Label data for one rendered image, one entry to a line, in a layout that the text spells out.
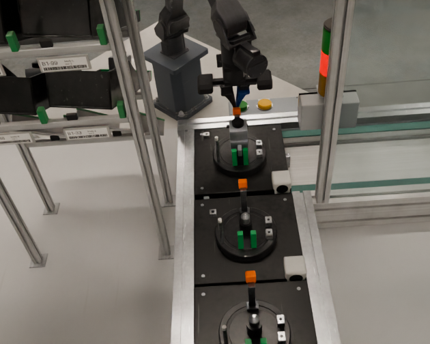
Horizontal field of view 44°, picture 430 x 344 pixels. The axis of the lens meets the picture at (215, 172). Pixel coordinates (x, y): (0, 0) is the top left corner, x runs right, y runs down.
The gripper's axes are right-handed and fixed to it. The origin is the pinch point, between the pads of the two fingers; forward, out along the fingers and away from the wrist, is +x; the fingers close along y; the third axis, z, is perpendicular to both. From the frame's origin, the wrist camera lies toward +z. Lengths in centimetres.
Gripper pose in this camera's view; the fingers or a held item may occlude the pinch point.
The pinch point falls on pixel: (235, 97)
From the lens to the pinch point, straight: 138.0
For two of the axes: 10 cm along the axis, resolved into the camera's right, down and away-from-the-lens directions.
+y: -10.0, 0.7, 0.4
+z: -0.2, -7.1, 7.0
